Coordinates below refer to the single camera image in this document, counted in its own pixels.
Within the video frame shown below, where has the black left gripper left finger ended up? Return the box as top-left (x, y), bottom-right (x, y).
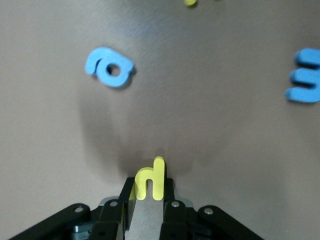
top-left (9, 176), bottom-right (138, 240)

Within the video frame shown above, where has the blue foam letter a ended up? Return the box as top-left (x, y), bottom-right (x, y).
top-left (84, 46), bottom-right (136, 89)

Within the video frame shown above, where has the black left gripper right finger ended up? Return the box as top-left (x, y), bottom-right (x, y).
top-left (159, 177), bottom-right (265, 240)

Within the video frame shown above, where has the yellow foam small h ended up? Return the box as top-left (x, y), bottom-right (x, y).
top-left (134, 156), bottom-right (166, 202)

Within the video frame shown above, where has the blue foam letter m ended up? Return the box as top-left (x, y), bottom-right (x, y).
top-left (285, 47), bottom-right (320, 104)

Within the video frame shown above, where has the brown table cover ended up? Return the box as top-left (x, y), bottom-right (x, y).
top-left (0, 0), bottom-right (320, 240)

